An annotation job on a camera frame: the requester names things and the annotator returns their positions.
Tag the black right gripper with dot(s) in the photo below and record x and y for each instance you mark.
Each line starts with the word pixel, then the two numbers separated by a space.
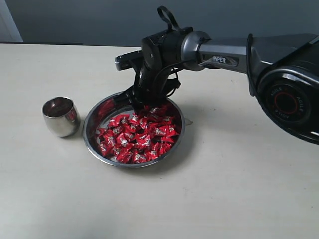
pixel 151 87

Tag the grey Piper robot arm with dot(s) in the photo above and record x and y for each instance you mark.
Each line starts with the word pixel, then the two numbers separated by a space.
pixel 282 71

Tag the stainless steel bowl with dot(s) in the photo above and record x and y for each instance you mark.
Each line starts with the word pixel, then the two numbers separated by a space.
pixel 99 116

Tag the stainless steel cup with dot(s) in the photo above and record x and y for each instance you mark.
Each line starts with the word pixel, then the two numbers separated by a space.
pixel 61 116

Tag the red wrapped candy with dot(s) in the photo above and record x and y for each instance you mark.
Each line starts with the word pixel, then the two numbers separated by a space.
pixel 169 130
pixel 125 139
pixel 105 149
pixel 139 158

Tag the red wrapped candy right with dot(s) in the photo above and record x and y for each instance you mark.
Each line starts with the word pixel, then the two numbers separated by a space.
pixel 169 130

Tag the red wrapped candy bottom centre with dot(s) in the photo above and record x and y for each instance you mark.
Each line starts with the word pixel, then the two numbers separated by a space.
pixel 139 158

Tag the red wrapped candy bottom left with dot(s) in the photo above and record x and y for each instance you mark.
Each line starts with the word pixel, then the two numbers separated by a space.
pixel 105 149

